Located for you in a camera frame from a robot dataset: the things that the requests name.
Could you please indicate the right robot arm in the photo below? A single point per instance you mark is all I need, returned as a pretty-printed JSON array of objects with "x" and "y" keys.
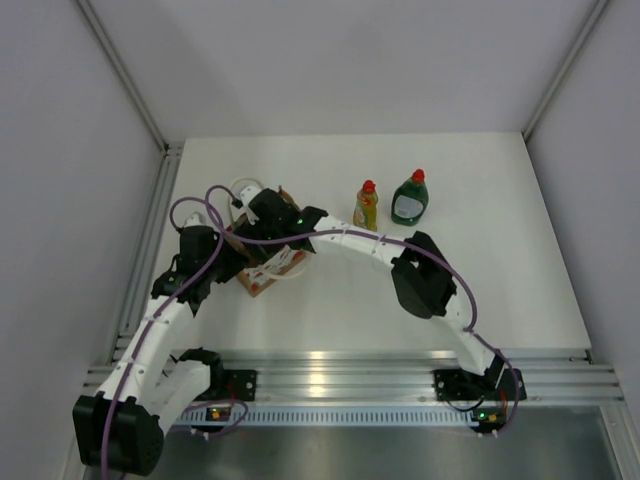
[{"x": 426, "y": 286}]

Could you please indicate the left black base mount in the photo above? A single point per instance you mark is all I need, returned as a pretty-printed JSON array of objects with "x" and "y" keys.
[{"x": 239, "y": 384}]

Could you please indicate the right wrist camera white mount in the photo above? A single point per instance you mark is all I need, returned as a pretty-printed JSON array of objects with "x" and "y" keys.
[{"x": 244, "y": 196}]

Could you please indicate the right aluminium frame post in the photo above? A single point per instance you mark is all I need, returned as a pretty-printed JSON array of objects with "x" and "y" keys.
[{"x": 578, "y": 43}]

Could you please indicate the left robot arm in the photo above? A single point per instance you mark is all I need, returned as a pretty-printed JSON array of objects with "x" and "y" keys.
[{"x": 123, "y": 425}]

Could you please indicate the white slotted cable duct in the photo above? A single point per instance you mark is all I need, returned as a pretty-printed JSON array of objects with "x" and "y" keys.
[{"x": 364, "y": 416}]

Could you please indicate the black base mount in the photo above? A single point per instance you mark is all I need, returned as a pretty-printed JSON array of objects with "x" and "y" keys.
[
  {"x": 239, "y": 384},
  {"x": 452, "y": 385}
]

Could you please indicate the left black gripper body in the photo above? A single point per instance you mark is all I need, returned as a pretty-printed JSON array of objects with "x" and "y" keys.
[{"x": 224, "y": 266}]

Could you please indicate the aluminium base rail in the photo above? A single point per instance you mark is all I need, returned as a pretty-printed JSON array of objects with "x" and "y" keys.
[{"x": 554, "y": 378}]

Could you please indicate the aluminium frame post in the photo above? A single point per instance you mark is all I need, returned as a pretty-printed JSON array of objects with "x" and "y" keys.
[
  {"x": 97, "y": 28},
  {"x": 578, "y": 43}
]

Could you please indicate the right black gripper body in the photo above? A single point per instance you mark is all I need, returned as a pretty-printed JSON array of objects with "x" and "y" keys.
[{"x": 255, "y": 229}]

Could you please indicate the yellow bottle red cap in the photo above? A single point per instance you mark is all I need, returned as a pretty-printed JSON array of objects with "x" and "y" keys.
[{"x": 365, "y": 211}]

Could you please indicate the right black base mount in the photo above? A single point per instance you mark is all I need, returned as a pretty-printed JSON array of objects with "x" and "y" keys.
[{"x": 452, "y": 385}]

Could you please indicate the dark green bottle red cap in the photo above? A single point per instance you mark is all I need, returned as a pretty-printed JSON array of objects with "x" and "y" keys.
[{"x": 410, "y": 200}]

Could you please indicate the left aluminium frame post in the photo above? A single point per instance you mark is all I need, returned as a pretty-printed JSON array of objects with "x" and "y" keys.
[{"x": 97, "y": 28}]

